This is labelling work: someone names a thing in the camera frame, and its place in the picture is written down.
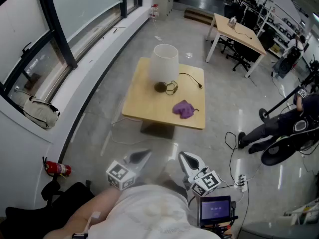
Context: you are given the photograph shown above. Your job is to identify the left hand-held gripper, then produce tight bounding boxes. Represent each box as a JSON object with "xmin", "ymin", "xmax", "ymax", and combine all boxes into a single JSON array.
[{"xmin": 106, "ymin": 148, "xmax": 152, "ymax": 191}]

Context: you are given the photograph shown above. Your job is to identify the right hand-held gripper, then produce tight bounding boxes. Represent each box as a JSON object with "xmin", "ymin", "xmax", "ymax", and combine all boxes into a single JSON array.
[{"xmin": 178, "ymin": 151, "xmax": 222, "ymax": 197}]

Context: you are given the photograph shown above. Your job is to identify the purple cloth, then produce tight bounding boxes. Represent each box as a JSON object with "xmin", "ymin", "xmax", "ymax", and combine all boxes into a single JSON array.
[{"xmin": 172, "ymin": 99, "xmax": 200, "ymax": 120}]

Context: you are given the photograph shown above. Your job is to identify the white table lamp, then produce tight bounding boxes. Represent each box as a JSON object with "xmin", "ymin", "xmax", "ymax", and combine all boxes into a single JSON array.
[{"xmin": 149, "ymin": 43, "xmax": 179, "ymax": 93}]

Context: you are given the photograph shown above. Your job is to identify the person's left forearm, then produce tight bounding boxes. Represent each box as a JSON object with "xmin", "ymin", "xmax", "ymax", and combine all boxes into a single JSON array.
[{"xmin": 62, "ymin": 186, "xmax": 123, "ymax": 231}]

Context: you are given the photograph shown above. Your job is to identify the wooden desk with white legs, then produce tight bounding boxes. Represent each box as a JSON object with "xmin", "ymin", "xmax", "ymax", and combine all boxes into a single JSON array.
[{"xmin": 205, "ymin": 12, "xmax": 268, "ymax": 79}]

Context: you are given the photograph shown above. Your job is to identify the small black monitor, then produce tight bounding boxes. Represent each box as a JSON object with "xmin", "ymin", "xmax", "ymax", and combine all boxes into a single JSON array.
[{"xmin": 198, "ymin": 195, "xmax": 237, "ymax": 228}]

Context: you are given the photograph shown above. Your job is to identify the low wooden table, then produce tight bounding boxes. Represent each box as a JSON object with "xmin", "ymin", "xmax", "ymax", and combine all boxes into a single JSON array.
[{"xmin": 121, "ymin": 57, "xmax": 206, "ymax": 140}]

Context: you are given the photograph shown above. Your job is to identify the person in white shirt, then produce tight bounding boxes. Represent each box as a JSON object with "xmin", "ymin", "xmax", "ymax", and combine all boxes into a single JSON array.
[{"xmin": 87, "ymin": 183, "xmax": 221, "ymax": 239}]

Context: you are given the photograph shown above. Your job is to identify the red fire extinguisher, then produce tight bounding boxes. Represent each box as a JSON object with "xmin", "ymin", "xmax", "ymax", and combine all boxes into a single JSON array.
[{"xmin": 42, "ymin": 156, "xmax": 72, "ymax": 178}]

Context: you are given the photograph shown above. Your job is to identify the black low chair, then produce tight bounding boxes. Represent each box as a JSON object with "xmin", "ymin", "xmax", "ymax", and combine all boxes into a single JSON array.
[{"xmin": 261, "ymin": 133, "xmax": 319, "ymax": 166}]

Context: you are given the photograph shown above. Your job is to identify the black light stand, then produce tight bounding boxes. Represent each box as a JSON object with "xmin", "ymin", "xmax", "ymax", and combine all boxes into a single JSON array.
[{"xmin": 259, "ymin": 83, "xmax": 307, "ymax": 123}]

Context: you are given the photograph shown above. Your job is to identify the beige backpack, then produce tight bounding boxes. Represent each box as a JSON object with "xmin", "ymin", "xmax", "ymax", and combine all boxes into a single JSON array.
[{"xmin": 22, "ymin": 96, "xmax": 61, "ymax": 130}]

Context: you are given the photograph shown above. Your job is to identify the black bag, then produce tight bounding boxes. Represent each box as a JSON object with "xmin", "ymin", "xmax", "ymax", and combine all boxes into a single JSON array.
[{"xmin": 4, "ymin": 180, "xmax": 95, "ymax": 239}]

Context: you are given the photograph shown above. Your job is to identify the white storage rack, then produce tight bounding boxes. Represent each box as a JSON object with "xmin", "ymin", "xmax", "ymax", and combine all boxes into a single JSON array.
[{"xmin": 285, "ymin": 198, "xmax": 319, "ymax": 226}]

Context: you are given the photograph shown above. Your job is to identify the black office chair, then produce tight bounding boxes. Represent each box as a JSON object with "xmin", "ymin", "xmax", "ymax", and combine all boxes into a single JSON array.
[
  {"xmin": 225, "ymin": 40, "xmax": 261, "ymax": 72},
  {"xmin": 211, "ymin": 37, "xmax": 234, "ymax": 54}
]

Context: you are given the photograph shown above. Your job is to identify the red-capped bottles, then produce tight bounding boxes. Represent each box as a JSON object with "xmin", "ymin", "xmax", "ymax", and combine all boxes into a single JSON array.
[{"xmin": 149, "ymin": 3, "xmax": 160, "ymax": 18}]

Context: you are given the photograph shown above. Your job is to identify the wooden step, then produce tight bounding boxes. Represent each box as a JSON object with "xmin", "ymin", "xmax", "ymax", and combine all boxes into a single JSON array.
[{"xmin": 183, "ymin": 7, "xmax": 217, "ymax": 26}]

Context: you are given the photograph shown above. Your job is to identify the beige locker cabinet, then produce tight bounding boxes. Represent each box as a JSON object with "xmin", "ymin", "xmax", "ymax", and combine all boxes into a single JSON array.
[{"xmin": 152, "ymin": 0, "xmax": 176, "ymax": 21}]

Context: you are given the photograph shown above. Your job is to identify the white shelving rack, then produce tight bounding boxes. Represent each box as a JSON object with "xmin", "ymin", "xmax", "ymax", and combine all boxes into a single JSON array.
[{"xmin": 256, "ymin": 0, "xmax": 307, "ymax": 57}]

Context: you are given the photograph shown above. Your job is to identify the black floor cable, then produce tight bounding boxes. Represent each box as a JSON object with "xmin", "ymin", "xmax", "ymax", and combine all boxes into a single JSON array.
[{"xmin": 225, "ymin": 131, "xmax": 244, "ymax": 184}]

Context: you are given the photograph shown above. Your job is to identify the harness strap with buckle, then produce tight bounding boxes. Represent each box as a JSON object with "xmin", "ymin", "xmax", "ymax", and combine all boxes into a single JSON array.
[{"xmin": 71, "ymin": 211, "xmax": 101, "ymax": 239}]

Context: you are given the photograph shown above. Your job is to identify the black lamp power cord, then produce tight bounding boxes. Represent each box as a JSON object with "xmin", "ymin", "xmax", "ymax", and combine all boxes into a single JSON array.
[{"xmin": 164, "ymin": 73, "xmax": 203, "ymax": 96}]

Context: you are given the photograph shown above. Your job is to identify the thin dark wire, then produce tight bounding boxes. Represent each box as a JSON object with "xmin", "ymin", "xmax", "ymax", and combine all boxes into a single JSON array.
[{"xmin": 234, "ymin": 27, "xmax": 253, "ymax": 39}]

